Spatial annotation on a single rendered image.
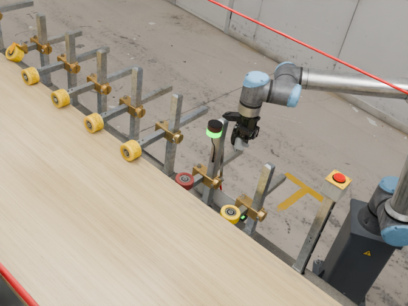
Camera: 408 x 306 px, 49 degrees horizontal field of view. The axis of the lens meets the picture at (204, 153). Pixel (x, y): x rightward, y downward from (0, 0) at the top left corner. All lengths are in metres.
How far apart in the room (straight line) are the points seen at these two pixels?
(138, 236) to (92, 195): 0.27
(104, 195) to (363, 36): 3.14
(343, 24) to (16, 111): 3.11
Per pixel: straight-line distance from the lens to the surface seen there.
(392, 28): 4.27
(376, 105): 4.51
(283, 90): 1.72
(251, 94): 1.71
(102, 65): 2.26
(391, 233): 2.15
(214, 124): 1.76
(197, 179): 1.97
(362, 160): 3.90
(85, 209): 1.77
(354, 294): 2.74
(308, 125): 4.07
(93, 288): 1.55
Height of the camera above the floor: 2.20
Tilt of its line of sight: 39 degrees down
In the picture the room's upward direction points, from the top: 10 degrees clockwise
